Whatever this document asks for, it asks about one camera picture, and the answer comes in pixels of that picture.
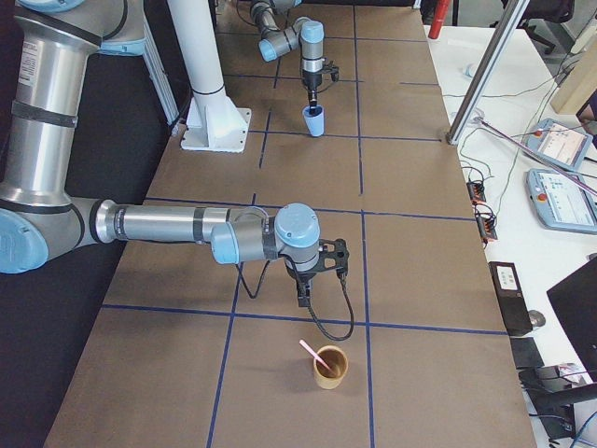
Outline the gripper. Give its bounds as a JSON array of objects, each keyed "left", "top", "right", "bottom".
[
  {"left": 302, "top": 70, "right": 323, "bottom": 112},
  {"left": 285, "top": 260, "right": 317, "bottom": 308}
]

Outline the blue cup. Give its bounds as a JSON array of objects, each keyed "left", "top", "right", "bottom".
[{"left": 302, "top": 105, "right": 325, "bottom": 137}]

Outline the tan bamboo cup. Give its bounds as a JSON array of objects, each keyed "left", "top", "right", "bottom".
[{"left": 313, "top": 345, "right": 349, "bottom": 390}]

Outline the white support pole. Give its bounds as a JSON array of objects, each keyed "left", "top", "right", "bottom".
[{"left": 168, "top": 0, "right": 252, "bottom": 153}]

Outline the red cylinder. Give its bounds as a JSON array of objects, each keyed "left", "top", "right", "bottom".
[{"left": 428, "top": 0, "right": 451, "bottom": 40}]

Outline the orange connector board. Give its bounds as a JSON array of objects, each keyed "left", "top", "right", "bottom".
[
  {"left": 466, "top": 180, "right": 486, "bottom": 204},
  {"left": 475, "top": 210, "right": 497, "bottom": 244}
]

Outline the black power brick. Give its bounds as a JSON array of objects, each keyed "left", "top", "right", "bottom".
[{"left": 488, "top": 261, "right": 533, "bottom": 337}]

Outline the upper teach pendant tablet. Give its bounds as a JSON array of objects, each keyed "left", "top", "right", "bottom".
[{"left": 523, "top": 119, "right": 592, "bottom": 172}]

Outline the teach pendant tablet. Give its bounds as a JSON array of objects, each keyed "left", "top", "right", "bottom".
[
  {"left": 523, "top": 119, "right": 592, "bottom": 172},
  {"left": 526, "top": 169, "right": 596, "bottom": 234}
]

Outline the lower teach pendant tablet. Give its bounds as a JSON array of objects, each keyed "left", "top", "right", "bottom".
[{"left": 526, "top": 169, "right": 596, "bottom": 234}]

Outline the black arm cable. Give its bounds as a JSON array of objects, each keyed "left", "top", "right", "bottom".
[{"left": 236, "top": 259, "right": 355, "bottom": 342}]

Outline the aluminium frame post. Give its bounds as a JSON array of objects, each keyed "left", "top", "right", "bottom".
[{"left": 446, "top": 0, "right": 529, "bottom": 146}]

